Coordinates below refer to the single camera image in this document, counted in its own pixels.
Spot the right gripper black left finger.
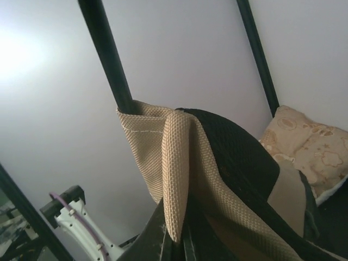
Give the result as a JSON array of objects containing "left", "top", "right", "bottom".
[{"left": 123, "top": 200, "right": 174, "bottom": 261}]

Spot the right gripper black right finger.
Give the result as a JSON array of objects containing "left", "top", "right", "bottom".
[{"left": 183, "top": 195, "right": 237, "bottom": 261}]

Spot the beige pet tent fabric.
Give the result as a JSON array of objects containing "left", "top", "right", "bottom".
[{"left": 118, "top": 101, "right": 341, "bottom": 260}]

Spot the black tent pole one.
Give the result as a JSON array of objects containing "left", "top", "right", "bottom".
[{"left": 78, "top": 0, "right": 137, "bottom": 114}]

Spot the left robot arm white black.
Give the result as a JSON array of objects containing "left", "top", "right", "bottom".
[{"left": 40, "top": 185, "right": 125, "bottom": 260}]

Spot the beige patterned pillow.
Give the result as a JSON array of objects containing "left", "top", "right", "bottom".
[{"left": 260, "top": 105, "right": 347, "bottom": 205}]

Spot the left black frame post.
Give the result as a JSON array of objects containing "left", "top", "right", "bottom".
[{"left": 237, "top": 0, "right": 279, "bottom": 117}]

